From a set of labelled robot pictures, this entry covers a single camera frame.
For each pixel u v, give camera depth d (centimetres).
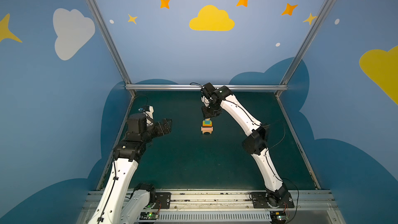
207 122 92
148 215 71
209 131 97
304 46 93
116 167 44
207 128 95
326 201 77
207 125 93
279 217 71
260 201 74
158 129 64
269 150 64
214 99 65
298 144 99
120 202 40
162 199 75
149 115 65
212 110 74
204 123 93
